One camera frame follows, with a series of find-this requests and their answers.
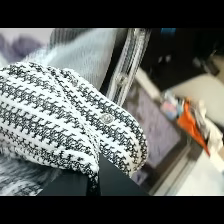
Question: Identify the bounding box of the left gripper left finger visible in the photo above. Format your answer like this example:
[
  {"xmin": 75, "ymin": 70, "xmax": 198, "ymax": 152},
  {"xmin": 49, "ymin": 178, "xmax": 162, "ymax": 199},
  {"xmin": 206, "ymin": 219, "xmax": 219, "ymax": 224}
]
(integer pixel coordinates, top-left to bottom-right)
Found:
[{"xmin": 37, "ymin": 169, "xmax": 92, "ymax": 197}]

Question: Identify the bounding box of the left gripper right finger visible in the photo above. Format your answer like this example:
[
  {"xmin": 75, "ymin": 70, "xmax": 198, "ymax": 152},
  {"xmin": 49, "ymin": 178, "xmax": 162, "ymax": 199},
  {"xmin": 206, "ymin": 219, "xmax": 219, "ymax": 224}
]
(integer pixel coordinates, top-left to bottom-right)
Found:
[{"xmin": 97, "ymin": 152, "xmax": 148, "ymax": 197}]

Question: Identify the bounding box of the black and white knit garment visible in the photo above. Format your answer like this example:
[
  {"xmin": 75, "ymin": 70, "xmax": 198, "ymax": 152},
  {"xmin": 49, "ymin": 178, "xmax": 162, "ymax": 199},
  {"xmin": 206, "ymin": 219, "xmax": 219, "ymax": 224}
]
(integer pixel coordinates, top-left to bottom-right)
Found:
[{"xmin": 0, "ymin": 28, "xmax": 153, "ymax": 197}]

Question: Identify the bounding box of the orange garment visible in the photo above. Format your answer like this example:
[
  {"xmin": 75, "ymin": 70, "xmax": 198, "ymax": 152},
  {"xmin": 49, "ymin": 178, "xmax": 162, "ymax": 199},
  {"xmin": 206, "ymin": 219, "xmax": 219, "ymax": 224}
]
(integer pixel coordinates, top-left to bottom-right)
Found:
[{"xmin": 175, "ymin": 99, "xmax": 212, "ymax": 157}]

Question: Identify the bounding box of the silver frame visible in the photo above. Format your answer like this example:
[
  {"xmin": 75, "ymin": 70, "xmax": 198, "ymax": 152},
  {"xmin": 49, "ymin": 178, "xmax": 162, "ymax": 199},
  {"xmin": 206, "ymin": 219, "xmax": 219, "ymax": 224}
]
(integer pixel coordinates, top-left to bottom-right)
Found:
[{"xmin": 148, "ymin": 141, "xmax": 204, "ymax": 197}]

